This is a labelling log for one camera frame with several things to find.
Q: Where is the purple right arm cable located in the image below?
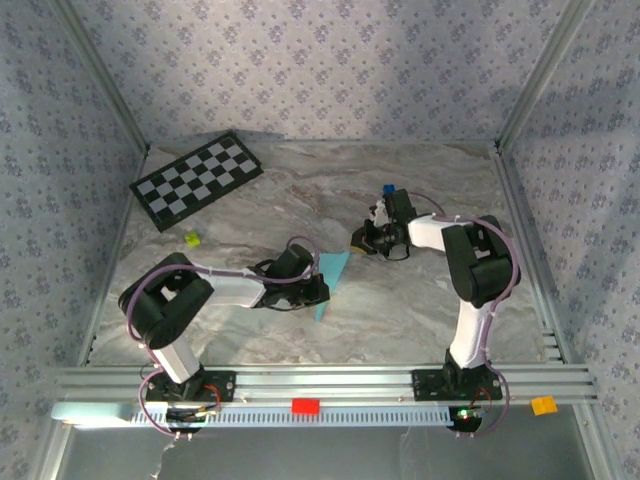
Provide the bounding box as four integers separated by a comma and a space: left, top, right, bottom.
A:
407, 192, 521, 440

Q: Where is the orange toy brick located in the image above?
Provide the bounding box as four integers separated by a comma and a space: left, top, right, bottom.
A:
529, 395, 559, 417

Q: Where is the aluminium frame post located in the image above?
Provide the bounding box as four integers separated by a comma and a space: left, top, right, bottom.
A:
493, 0, 599, 154
49, 0, 152, 154

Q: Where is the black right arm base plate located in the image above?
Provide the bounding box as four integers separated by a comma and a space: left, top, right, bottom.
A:
410, 368, 504, 402

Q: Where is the light blue cloth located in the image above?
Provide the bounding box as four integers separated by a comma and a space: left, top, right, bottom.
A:
313, 250, 352, 323

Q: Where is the aluminium mounting rail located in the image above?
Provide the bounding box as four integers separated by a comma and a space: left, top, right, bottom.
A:
54, 364, 600, 407

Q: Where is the white slotted cable duct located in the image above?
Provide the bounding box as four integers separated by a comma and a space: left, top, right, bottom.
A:
130, 403, 454, 429

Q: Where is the aluminium side rail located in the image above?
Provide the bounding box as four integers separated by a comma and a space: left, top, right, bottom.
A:
77, 147, 151, 367
492, 142, 572, 365

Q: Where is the black and white chessboard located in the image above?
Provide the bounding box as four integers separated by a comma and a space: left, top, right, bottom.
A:
128, 129, 265, 234

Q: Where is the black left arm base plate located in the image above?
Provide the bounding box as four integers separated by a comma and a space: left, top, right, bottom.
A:
144, 370, 237, 404

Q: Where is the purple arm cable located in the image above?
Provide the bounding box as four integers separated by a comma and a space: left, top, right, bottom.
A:
407, 192, 521, 440
124, 234, 321, 444

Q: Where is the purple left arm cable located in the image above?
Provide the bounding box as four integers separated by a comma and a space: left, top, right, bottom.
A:
124, 234, 321, 444

